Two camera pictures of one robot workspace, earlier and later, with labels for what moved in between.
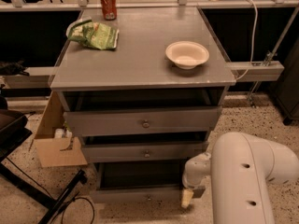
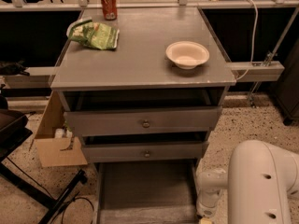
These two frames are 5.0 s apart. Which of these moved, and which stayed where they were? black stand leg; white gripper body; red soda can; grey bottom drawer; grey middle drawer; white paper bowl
Moved: white gripper body; grey bottom drawer
Stayed: red soda can; white paper bowl; black stand leg; grey middle drawer
